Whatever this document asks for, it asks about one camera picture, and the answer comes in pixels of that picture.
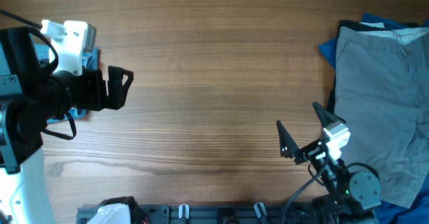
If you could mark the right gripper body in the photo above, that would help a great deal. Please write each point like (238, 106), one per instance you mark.
(310, 151)

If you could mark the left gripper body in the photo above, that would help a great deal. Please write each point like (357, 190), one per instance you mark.
(88, 92)

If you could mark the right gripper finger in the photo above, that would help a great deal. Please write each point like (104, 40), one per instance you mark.
(288, 147)
(325, 117)

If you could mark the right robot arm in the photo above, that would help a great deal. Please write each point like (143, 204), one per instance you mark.
(354, 190)

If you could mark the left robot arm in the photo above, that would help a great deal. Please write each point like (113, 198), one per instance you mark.
(43, 78)

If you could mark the grey folded shorts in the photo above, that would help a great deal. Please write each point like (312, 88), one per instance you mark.
(385, 110)

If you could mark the dark blue folded garment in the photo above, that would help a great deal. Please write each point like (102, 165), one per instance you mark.
(402, 214)

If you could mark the right grey rail clip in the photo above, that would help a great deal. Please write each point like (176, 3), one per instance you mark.
(260, 210)

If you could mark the grey rail clip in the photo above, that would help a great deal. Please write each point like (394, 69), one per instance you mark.
(260, 210)
(184, 211)

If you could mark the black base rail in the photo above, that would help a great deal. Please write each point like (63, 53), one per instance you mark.
(226, 214)

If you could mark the left grey rail clip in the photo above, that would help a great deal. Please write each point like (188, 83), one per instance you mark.
(184, 211)

